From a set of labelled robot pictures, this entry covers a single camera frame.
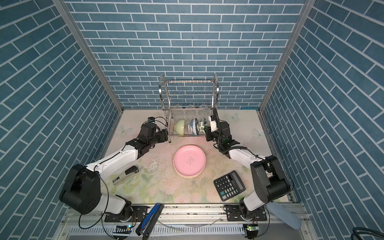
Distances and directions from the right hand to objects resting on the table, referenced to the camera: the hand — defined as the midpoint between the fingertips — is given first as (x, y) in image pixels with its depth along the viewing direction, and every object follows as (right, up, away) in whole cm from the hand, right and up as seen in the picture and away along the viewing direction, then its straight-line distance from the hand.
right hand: (205, 126), depth 90 cm
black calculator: (+13, -33, -9) cm, 36 cm away
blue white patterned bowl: (-7, 0, +4) cm, 8 cm away
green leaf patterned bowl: (-2, +1, +4) cm, 5 cm away
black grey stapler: (-43, -26, -7) cm, 51 cm away
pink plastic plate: (-10, -21, +1) cm, 24 cm away
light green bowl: (-16, 0, +4) cm, 16 cm away
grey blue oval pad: (+38, -43, -18) cm, 60 cm away
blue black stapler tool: (-29, -48, -19) cm, 59 cm away
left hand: (-25, -3, -1) cm, 25 cm away
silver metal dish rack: (-12, +15, +17) cm, 26 cm away
